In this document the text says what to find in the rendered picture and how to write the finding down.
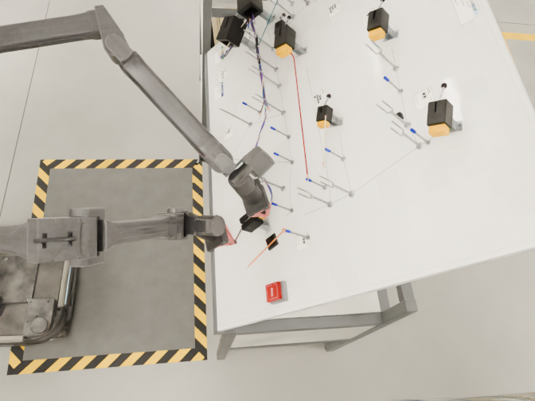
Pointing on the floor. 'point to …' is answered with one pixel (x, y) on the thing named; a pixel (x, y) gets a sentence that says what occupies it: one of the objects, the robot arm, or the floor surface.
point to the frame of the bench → (309, 328)
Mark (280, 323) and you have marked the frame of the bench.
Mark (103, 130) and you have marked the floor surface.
